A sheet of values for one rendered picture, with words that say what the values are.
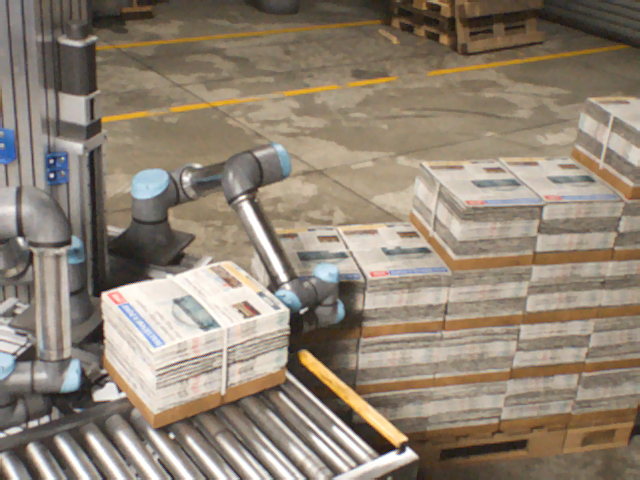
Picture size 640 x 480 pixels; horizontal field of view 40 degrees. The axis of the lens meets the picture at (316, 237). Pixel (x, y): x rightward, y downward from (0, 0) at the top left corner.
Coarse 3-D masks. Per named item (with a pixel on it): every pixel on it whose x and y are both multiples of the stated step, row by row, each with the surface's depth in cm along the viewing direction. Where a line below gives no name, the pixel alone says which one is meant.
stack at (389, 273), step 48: (288, 240) 296; (336, 240) 299; (384, 240) 302; (384, 288) 281; (432, 288) 287; (480, 288) 292; (528, 288) 298; (576, 288) 303; (384, 336) 291; (432, 336) 295; (480, 336) 300; (528, 336) 307; (576, 336) 313; (480, 384) 311; (528, 384) 317; (576, 384) 323; (528, 432) 328
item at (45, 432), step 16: (288, 352) 242; (288, 368) 244; (128, 400) 218; (64, 416) 211; (80, 416) 212; (96, 416) 212; (128, 416) 217; (32, 432) 205; (48, 432) 206; (0, 448) 200; (16, 448) 201; (48, 448) 206
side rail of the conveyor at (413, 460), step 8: (400, 448) 211; (408, 448) 211; (384, 456) 208; (392, 456) 208; (400, 456) 208; (408, 456) 208; (416, 456) 209; (368, 464) 205; (376, 464) 205; (384, 464) 205; (392, 464) 205; (400, 464) 206; (408, 464) 207; (416, 464) 209; (352, 472) 202; (360, 472) 202; (368, 472) 202; (376, 472) 203; (384, 472) 203; (392, 472) 204; (400, 472) 206; (408, 472) 208; (416, 472) 210
